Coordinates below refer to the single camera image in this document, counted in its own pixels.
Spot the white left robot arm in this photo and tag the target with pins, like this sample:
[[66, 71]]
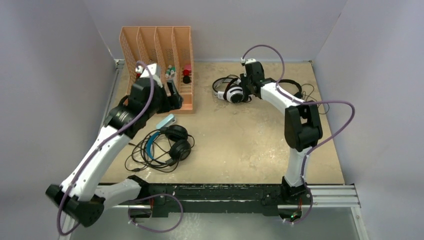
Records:
[[78, 196]]

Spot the peach plastic file organizer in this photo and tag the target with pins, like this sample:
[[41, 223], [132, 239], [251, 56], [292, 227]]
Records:
[[162, 45]]

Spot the clear plastic packaged item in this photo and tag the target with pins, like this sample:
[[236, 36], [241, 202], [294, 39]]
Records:
[[170, 79]]

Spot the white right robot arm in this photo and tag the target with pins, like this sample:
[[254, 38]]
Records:
[[302, 124]]

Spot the small black on-ear headphones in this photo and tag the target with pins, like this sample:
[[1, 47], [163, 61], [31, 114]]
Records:
[[293, 87]]

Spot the light blue stapler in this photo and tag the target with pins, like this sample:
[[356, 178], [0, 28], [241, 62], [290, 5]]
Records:
[[167, 121]]

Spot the black and blue headphones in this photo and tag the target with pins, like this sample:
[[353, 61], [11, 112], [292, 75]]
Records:
[[180, 147]]

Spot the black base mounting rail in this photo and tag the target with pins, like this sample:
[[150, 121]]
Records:
[[158, 200]]

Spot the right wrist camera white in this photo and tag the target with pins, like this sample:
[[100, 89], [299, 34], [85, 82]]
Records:
[[247, 61]]

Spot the red cap right slot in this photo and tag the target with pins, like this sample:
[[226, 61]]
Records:
[[186, 72]]

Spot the black cap right slot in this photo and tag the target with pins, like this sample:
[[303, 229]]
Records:
[[186, 79]]

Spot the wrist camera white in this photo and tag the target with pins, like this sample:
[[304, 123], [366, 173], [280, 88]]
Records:
[[152, 69], [247, 61]]

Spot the white and black headphones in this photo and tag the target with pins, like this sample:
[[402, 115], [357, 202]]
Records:
[[229, 89]]

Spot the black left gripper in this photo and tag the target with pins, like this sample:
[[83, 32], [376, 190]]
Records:
[[173, 102]]

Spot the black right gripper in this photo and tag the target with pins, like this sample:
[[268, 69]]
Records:
[[244, 78]]

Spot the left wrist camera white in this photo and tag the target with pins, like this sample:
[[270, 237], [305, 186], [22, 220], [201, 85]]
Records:
[[152, 69]]

